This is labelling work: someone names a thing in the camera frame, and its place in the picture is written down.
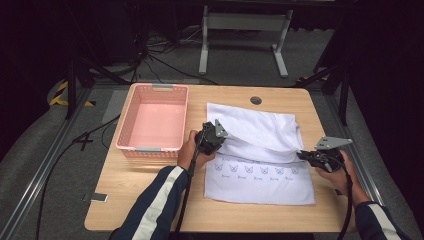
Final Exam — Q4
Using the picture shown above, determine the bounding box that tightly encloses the grey tape patch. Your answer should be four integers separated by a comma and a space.
82, 192, 109, 203

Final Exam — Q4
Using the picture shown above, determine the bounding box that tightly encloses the black tape cross mark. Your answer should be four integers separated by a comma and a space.
72, 132, 95, 152

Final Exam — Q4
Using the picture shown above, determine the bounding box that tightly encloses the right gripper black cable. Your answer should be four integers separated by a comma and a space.
334, 156, 354, 240

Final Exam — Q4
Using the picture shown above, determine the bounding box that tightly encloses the yellow black floor tape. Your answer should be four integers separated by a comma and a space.
49, 81, 97, 108

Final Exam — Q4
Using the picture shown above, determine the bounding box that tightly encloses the pink plastic basket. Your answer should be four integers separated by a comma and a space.
115, 83, 190, 159

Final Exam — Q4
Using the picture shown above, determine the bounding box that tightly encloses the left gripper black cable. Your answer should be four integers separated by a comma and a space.
172, 139, 202, 240

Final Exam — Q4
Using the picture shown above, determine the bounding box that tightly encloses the black metal stand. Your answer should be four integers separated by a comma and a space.
64, 54, 132, 120
294, 59, 352, 127

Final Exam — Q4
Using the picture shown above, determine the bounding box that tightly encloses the grey metal desk frame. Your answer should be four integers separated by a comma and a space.
198, 4, 295, 79

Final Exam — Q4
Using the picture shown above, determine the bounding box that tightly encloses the aluminium floor rail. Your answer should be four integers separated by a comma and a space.
324, 94, 385, 205
0, 85, 95, 240

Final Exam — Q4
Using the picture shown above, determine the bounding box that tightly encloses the white printed shirt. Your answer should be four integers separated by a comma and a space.
203, 102, 317, 206

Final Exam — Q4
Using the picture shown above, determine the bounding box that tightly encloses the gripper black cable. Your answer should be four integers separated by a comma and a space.
172, 139, 202, 240
334, 156, 354, 240

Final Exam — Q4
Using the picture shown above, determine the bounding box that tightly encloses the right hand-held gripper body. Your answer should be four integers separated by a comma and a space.
308, 135, 354, 174

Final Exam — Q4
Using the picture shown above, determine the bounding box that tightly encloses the person's left hand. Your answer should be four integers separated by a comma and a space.
176, 129, 216, 173

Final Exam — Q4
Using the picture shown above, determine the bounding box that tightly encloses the person's right hand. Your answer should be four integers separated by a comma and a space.
315, 149, 363, 201

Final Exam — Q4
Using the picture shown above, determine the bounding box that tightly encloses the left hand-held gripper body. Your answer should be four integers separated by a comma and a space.
194, 118, 230, 157

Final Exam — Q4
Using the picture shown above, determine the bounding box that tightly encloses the black floor cable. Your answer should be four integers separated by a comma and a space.
34, 114, 122, 240

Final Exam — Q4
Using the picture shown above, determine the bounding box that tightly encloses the bundle of floor cables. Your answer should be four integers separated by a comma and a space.
131, 24, 221, 86

